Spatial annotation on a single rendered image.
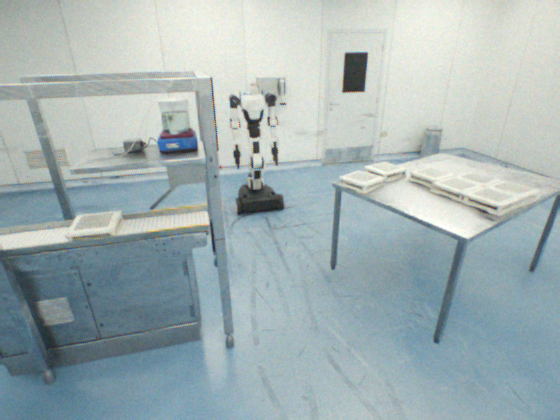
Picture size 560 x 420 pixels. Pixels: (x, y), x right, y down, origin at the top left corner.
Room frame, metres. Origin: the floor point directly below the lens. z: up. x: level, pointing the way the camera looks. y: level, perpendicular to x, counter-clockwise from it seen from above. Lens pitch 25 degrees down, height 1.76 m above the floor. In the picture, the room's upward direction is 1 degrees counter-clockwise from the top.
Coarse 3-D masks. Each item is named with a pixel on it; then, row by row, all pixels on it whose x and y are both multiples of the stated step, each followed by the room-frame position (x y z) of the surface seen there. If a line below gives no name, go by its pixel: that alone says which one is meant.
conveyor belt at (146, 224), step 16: (128, 224) 1.74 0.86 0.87; (144, 224) 1.73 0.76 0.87; (160, 224) 1.73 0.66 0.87; (176, 224) 1.73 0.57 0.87; (192, 224) 1.72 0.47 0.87; (0, 240) 1.58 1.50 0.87; (16, 240) 1.57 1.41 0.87; (32, 240) 1.57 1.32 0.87; (48, 240) 1.57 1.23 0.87; (64, 240) 1.56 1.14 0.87; (128, 240) 1.56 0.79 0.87
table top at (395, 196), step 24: (408, 168) 2.80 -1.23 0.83; (456, 168) 2.78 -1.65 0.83; (480, 168) 2.76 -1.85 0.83; (504, 168) 2.75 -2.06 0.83; (384, 192) 2.25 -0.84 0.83; (408, 192) 2.24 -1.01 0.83; (552, 192) 2.19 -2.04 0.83; (408, 216) 1.88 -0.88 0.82; (432, 216) 1.84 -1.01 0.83; (456, 216) 1.84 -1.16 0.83; (480, 216) 1.83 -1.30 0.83; (504, 216) 1.82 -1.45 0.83
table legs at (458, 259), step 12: (336, 192) 2.47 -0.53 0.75; (336, 204) 2.46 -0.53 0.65; (336, 216) 2.45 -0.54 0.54; (552, 216) 2.36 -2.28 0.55; (336, 228) 2.45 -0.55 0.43; (336, 240) 2.46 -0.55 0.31; (540, 240) 2.38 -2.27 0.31; (336, 252) 2.47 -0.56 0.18; (456, 252) 1.61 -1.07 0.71; (540, 252) 2.35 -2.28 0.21; (336, 264) 2.47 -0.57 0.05; (456, 264) 1.60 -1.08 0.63; (456, 276) 1.59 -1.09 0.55; (444, 300) 1.61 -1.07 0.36; (444, 312) 1.60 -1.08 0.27; (444, 324) 1.60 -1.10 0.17
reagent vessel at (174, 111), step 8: (176, 96) 1.76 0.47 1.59; (160, 104) 1.73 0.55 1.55; (168, 104) 1.72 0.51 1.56; (176, 104) 1.72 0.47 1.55; (184, 104) 1.75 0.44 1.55; (160, 112) 1.75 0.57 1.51; (168, 112) 1.72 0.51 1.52; (176, 112) 1.72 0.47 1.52; (184, 112) 1.75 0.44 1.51; (168, 120) 1.72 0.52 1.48; (176, 120) 1.72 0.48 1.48; (184, 120) 1.75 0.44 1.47; (168, 128) 1.72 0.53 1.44; (176, 128) 1.72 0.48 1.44; (184, 128) 1.74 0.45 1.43
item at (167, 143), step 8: (160, 136) 1.70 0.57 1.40; (168, 136) 1.70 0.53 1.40; (176, 136) 1.71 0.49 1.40; (184, 136) 1.72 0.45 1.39; (192, 136) 1.73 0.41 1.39; (160, 144) 1.67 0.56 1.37; (168, 144) 1.68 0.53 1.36; (176, 144) 1.69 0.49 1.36; (184, 144) 1.70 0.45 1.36; (192, 144) 1.71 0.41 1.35; (160, 152) 1.67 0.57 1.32
